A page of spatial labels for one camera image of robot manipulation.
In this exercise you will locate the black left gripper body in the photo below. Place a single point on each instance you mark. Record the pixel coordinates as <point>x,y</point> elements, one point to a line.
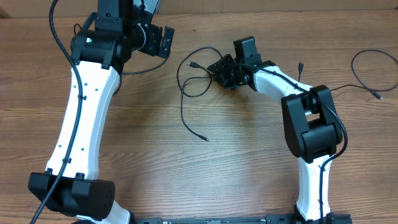
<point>148,41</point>

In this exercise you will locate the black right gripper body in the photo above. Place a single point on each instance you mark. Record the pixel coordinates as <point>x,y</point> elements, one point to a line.
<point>228,72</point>

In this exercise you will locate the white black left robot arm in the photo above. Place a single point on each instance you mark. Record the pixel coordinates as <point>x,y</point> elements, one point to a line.
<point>98,51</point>

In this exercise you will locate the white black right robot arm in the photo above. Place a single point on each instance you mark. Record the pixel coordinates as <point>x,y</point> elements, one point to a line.
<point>312,128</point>

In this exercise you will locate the brown cardboard back panel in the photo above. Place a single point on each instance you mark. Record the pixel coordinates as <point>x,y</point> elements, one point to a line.
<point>40,8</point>

